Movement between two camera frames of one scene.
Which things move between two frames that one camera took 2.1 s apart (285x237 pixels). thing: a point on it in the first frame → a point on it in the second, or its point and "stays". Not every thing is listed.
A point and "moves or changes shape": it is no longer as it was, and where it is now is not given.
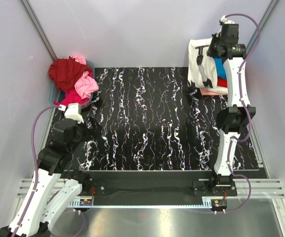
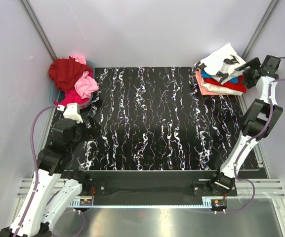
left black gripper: (91, 124) stays
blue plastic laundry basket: (55, 95) stays
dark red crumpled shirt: (65, 72) stays
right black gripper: (205, 71) → (249, 71)
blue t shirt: (220, 66) → (234, 79)
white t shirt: (202, 67) moves or changes shape
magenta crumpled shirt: (71, 97) stays
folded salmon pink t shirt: (204, 91) stays
